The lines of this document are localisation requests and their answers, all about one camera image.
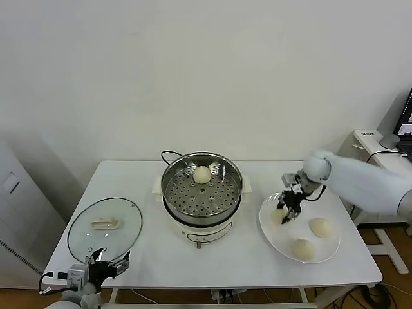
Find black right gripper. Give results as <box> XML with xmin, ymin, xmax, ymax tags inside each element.
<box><xmin>275</xmin><ymin>189</ymin><xmax>306</xmax><ymax>225</ymax></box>

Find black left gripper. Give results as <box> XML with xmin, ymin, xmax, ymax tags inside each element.
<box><xmin>85</xmin><ymin>247</ymin><xmax>131</xmax><ymax>287</ymax></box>

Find white steamed baozi bun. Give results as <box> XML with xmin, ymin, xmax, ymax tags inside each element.
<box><xmin>192</xmin><ymin>166</ymin><xmax>212</xmax><ymax>185</ymax></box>
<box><xmin>292</xmin><ymin>238</ymin><xmax>315</xmax><ymax>261</ymax></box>
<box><xmin>271</xmin><ymin>209</ymin><xmax>290</xmax><ymax>226</ymax></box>
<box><xmin>309</xmin><ymin>217</ymin><xmax>334</xmax><ymax>239</ymax></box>

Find round glass pot lid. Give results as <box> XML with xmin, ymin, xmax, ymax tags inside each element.
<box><xmin>67</xmin><ymin>197</ymin><xmax>144</xmax><ymax>265</ymax></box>

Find perforated steel steamer basket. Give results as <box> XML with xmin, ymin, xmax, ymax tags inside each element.
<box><xmin>160</xmin><ymin>153</ymin><xmax>245</xmax><ymax>226</ymax></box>

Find round white plate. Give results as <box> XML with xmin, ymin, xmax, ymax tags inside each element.
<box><xmin>259</xmin><ymin>191</ymin><xmax>341</xmax><ymax>265</ymax></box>

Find cream electric cooker pot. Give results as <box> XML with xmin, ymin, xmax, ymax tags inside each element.
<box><xmin>151</xmin><ymin>173</ymin><xmax>254</xmax><ymax>250</ymax></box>

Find white floor cabinet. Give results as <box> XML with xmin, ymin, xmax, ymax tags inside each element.
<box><xmin>0</xmin><ymin>138</ymin><xmax>68</xmax><ymax>289</ymax></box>

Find white power strip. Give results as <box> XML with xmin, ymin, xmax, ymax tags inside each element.
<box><xmin>211</xmin><ymin>289</ymin><xmax>241</xmax><ymax>305</ymax></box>

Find white side desk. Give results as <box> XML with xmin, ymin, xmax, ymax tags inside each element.
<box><xmin>336</xmin><ymin>129</ymin><xmax>412</xmax><ymax>275</ymax></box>

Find grey cylinder speaker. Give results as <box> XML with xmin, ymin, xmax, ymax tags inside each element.
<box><xmin>379</xmin><ymin>134</ymin><xmax>400</xmax><ymax>149</ymax></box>

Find open black laptop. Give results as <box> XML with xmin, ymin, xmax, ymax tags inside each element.
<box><xmin>393</xmin><ymin>88</ymin><xmax>412</xmax><ymax>152</ymax></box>

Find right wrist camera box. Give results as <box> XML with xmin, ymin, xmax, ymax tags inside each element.
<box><xmin>281</xmin><ymin>173</ymin><xmax>305</xmax><ymax>194</ymax></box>

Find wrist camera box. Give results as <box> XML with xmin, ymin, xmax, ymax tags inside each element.
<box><xmin>57</xmin><ymin>263</ymin><xmax>89</xmax><ymax>289</ymax></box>
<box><xmin>281</xmin><ymin>173</ymin><xmax>305</xmax><ymax>194</ymax></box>

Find white table frame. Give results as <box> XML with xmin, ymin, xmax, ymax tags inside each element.
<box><xmin>83</xmin><ymin>288</ymin><xmax>323</xmax><ymax>309</ymax></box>

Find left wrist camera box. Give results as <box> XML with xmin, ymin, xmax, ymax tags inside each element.
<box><xmin>57</xmin><ymin>263</ymin><xmax>89</xmax><ymax>289</ymax></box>

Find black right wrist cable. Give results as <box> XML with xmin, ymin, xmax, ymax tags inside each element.
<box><xmin>302</xmin><ymin>185</ymin><xmax>326</xmax><ymax>202</ymax></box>

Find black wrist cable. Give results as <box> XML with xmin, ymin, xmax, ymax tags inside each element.
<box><xmin>302</xmin><ymin>185</ymin><xmax>326</xmax><ymax>202</ymax></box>
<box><xmin>38</xmin><ymin>272</ymin><xmax>70</xmax><ymax>295</ymax></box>

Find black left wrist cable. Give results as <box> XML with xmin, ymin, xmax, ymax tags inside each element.
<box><xmin>38</xmin><ymin>272</ymin><xmax>70</xmax><ymax>295</ymax></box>

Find black cable with adapter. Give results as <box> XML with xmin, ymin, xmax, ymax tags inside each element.
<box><xmin>349</xmin><ymin>150</ymin><xmax>408</xmax><ymax>218</ymax></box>

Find black cooker power cord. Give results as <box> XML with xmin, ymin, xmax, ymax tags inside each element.
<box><xmin>161</xmin><ymin>150</ymin><xmax>186</xmax><ymax>165</ymax></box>

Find black floor cables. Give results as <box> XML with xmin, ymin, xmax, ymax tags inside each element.
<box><xmin>341</xmin><ymin>283</ymin><xmax>392</xmax><ymax>309</ymax></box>

